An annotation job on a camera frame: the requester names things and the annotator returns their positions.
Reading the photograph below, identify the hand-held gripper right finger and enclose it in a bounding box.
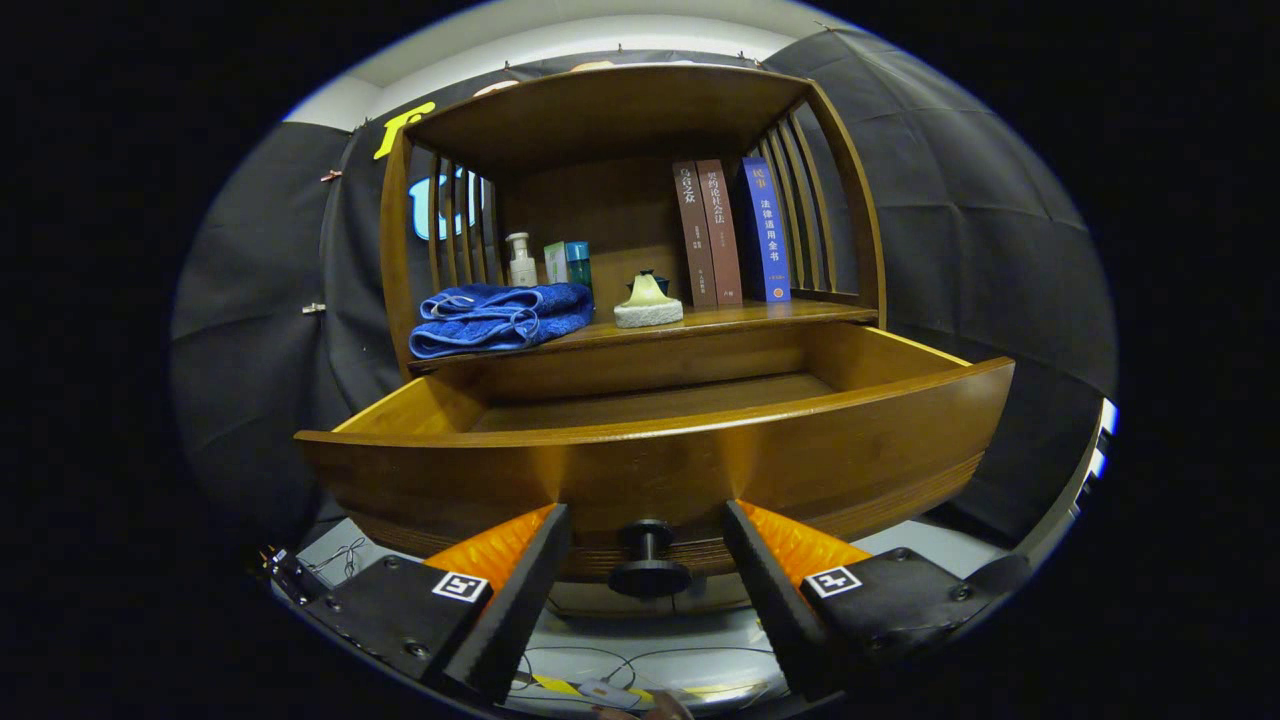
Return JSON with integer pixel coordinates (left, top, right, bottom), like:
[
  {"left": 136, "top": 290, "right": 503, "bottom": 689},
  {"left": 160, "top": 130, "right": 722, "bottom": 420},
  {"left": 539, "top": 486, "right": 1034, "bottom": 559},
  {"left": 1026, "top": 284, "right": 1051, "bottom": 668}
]
[{"left": 724, "top": 499, "right": 1033, "bottom": 701}]

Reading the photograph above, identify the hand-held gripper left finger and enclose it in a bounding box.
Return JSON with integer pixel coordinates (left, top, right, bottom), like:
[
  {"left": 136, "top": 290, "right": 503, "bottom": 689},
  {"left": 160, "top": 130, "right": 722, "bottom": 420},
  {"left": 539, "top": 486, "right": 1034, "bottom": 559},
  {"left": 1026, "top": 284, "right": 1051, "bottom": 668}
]
[{"left": 298, "top": 503, "right": 573, "bottom": 704}]

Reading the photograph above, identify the wooden drawer with black knob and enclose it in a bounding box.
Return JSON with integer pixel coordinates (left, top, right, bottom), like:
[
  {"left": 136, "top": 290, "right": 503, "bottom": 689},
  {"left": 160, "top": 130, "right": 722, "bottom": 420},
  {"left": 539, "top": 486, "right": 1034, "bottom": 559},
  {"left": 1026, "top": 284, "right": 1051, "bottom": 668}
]
[{"left": 295, "top": 322, "right": 1016, "bottom": 601}]

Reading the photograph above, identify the yellow-green sponge brush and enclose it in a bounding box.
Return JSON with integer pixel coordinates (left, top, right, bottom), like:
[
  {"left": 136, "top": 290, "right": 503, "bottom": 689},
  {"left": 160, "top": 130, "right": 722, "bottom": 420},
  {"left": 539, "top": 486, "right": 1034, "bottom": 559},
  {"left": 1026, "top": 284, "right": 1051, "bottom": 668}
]
[{"left": 613, "top": 273, "right": 685, "bottom": 329}]

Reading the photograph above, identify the wooden countertop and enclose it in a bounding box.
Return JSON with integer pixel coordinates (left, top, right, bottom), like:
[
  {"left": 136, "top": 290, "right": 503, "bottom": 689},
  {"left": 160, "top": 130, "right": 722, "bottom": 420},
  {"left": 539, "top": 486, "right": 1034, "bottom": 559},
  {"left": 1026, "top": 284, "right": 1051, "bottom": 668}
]
[{"left": 410, "top": 298, "right": 881, "bottom": 373}]

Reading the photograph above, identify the wooden cabinet with shelf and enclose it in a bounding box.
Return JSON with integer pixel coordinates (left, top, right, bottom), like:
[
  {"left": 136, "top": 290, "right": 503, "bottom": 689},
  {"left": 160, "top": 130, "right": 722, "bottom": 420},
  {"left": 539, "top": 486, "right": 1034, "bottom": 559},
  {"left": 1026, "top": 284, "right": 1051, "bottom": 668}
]
[{"left": 295, "top": 65, "right": 1016, "bottom": 601}]

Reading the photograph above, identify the yellow and black tape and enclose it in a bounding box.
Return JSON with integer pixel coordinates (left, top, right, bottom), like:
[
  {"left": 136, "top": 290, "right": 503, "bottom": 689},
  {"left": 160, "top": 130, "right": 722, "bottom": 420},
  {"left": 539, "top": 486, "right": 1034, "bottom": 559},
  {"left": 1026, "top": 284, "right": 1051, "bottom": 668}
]
[{"left": 530, "top": 672, "right": 761, "bottom": 703}]

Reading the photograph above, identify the small white device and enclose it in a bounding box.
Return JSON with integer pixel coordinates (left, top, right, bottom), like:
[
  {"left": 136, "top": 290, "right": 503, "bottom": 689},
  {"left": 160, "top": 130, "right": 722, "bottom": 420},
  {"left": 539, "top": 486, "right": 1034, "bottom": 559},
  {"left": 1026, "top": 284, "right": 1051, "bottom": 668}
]
[{"left": 578, "top": 680, "right": 642, "bottom": 710}]

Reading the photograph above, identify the folded blue towel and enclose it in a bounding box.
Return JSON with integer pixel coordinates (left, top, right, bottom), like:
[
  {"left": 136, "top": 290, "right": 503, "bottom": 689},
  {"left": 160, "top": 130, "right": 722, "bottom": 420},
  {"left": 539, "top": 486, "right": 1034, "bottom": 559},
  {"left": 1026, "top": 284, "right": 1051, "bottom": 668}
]
[{"left": 408, "top": 282, "right": 596, "bottom": 360}]

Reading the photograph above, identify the white pump bottle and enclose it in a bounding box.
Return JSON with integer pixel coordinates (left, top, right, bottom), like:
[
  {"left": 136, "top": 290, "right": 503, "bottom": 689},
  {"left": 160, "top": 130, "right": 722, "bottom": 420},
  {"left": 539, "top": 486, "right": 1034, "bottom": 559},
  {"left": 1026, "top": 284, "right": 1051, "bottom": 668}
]
[{"left": 504, "top": 232, "right": 539, "bottom": 288}]

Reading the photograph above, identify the dark brown book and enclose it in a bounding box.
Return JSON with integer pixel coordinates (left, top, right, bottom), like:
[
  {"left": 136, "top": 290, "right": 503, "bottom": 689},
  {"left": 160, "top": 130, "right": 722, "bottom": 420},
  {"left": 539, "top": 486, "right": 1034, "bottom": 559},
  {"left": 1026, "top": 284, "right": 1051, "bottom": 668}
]
[{"left": 672, "top": 161, "right": 718, "bottom": 308}]

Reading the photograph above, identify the reddish brown book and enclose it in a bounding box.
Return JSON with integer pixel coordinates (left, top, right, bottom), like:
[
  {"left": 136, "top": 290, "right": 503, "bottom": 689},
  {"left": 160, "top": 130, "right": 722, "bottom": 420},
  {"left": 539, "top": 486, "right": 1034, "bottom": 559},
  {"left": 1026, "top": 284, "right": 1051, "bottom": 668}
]
[{"left": 695, "top": 159, "right": 744, "bottom": 306}]

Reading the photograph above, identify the blue book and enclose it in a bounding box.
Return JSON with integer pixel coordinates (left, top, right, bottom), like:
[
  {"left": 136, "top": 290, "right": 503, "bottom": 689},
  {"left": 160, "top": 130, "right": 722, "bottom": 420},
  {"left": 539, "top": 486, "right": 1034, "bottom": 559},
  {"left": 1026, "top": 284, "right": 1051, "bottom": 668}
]
[{"left": 740, "top": 156, "right": 792, "bottom": 303}]

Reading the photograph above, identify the black backdrop cloth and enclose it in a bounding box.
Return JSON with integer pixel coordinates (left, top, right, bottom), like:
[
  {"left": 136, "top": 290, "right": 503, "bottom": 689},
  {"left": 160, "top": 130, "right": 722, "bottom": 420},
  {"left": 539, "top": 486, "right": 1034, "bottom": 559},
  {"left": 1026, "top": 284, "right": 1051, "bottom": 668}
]
[{"left": 170, "top": 28, "right": 1119, "bottom": 561}]

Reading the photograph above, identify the thin black cable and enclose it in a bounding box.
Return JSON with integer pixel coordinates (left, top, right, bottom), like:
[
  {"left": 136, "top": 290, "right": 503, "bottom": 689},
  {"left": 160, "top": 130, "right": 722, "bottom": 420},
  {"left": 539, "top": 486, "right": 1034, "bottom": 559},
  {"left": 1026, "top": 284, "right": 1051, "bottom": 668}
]
[{"left": 515, "top": 644, "right": 781, "bottom": 703}]

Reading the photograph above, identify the black connector with wires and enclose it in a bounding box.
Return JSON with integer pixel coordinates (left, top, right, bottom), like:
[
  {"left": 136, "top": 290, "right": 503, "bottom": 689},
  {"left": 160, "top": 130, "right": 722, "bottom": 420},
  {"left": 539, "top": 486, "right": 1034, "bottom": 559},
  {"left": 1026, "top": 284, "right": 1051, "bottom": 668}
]
[{"left": 262, "top": 545, "right": 333, "bottom": 607}]

